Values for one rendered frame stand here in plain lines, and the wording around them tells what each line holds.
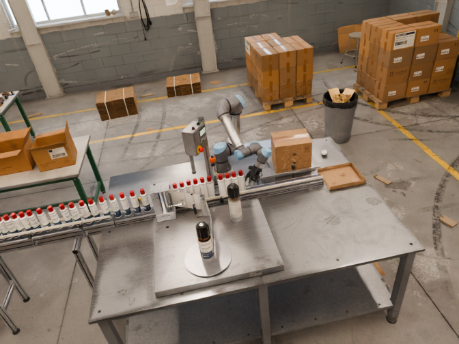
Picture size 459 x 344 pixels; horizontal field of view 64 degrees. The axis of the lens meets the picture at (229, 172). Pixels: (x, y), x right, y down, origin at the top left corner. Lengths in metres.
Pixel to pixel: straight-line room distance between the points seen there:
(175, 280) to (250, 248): 0.52
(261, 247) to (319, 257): 0.37
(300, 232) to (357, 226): 0.39
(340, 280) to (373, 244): 0.65
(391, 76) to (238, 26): 3.39
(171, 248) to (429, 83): 4.89
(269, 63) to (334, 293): 3.75
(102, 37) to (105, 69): 0.63
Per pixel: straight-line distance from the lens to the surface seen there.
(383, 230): 2.71
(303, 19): 8.26
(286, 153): 3.01
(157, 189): 2.63
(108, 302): 2.47
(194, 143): 2.57
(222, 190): 2.81
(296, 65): 5.98
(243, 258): 2.40
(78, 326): 3.55
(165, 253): 2.53
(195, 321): 2.97
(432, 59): 6.20
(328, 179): 3.09
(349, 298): 3.06
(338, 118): 4.95
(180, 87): 6.96
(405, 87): 6.13
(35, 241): 3.12
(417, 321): 3.34
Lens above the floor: 2.68
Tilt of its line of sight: 35 degrees down
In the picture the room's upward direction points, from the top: 7 degrees counter-clockwise
